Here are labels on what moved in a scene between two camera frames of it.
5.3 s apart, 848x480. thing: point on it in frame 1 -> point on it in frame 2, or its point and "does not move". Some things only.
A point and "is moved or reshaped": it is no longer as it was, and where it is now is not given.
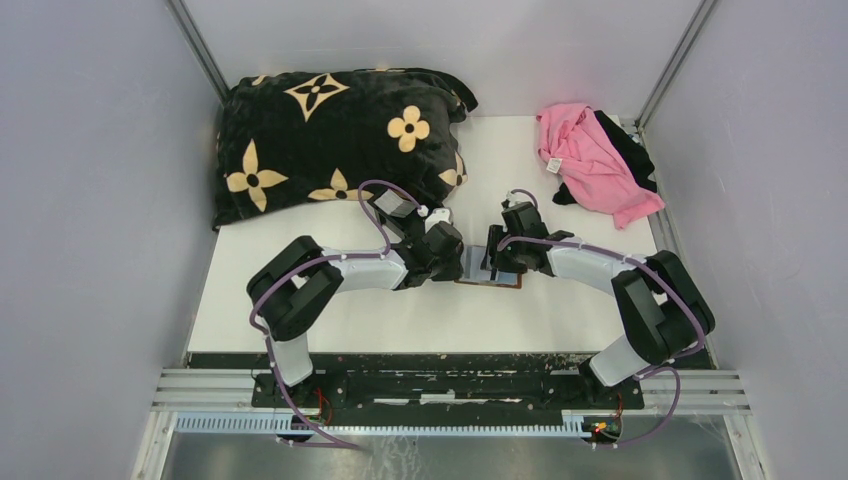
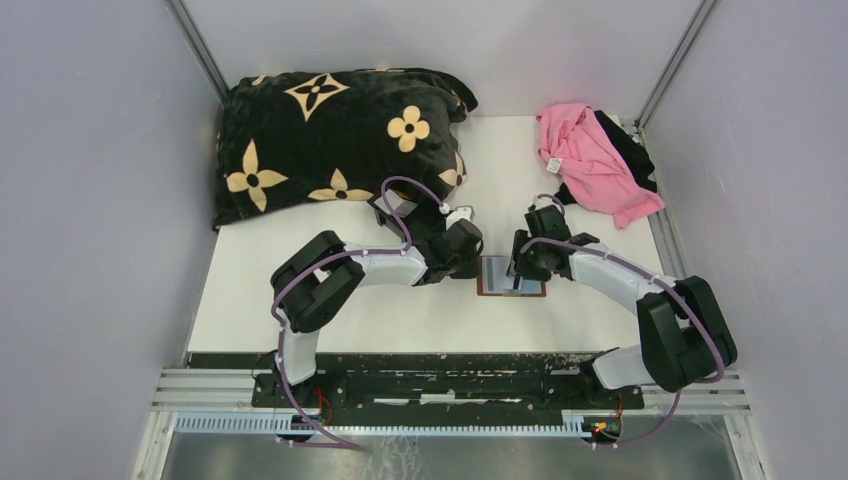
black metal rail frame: [437, 381] does not move
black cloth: [634, 154] does not move
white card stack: [391, 203] does not move
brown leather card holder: [472, 273] is moved or reshaped
